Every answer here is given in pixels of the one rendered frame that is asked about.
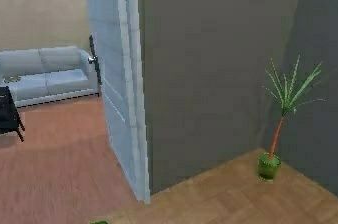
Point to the small green patterned object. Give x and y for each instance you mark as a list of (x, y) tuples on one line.
[(11, 79)]

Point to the palm house plant green pot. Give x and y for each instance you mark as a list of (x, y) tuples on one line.
[(285, 100)]

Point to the pale blue room door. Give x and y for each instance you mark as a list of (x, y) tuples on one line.
[(120, 100)]

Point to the small green thing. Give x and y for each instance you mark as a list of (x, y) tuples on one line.
[(99, 222)]

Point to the light grey sofa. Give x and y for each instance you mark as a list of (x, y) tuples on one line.
[(53, 81)]

